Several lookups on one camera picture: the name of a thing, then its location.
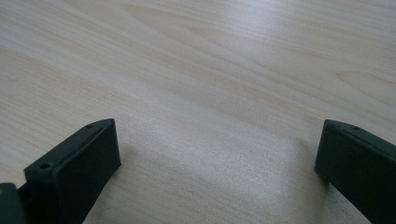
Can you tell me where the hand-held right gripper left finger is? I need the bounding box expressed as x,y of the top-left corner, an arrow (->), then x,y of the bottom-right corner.
18,118 -> 122,224

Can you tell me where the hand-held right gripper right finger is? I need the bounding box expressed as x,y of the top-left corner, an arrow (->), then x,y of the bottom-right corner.
314,119 -> 396,224

